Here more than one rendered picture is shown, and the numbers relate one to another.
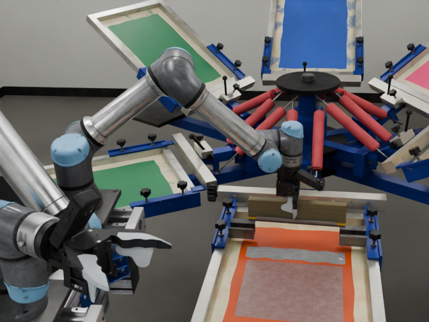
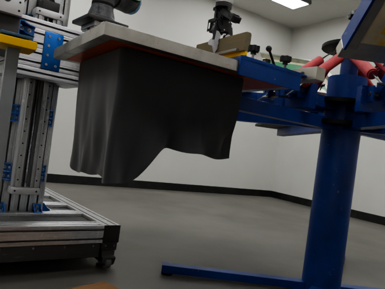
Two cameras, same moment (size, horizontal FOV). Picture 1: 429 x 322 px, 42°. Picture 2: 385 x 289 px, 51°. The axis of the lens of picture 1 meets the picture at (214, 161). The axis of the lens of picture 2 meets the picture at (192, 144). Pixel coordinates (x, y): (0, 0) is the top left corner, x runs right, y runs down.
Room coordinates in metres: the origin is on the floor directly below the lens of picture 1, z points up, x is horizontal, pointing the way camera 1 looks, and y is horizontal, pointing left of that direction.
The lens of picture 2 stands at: (0.50, -1.45, 0.67)
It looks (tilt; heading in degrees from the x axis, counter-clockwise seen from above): 0 degrees down; 45
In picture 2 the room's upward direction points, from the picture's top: 8 degrees clockwise
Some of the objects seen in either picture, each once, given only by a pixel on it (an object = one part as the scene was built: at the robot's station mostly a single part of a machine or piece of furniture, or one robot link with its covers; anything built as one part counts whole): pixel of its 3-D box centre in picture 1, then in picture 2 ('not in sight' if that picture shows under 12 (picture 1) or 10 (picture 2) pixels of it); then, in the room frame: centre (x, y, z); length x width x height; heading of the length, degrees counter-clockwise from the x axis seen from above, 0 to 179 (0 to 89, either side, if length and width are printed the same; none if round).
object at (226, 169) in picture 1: (191, 182); (234, 115); (2.38, 0.12, 0.90); 1.24 x 0.06 x 0.06; 108
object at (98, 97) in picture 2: not in sight; (94, 116); (1.25, -0.19, 0.74); 0.45 x 0.03 x 0.43; 78
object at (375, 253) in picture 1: (371, 239); (267, 74); (1.71, -0.57, 0.98); 0.30 x 0.05 x 0.07; 168
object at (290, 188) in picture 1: (288, 179); (220, 19); (1.75, -0.26, 1.23); 0.09 x 0.08 x 0.12; 78
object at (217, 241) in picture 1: (225, 229); not in sight; (1.83, -0.03, 0.98); 0.30 x 0.05 x 0.07; 168
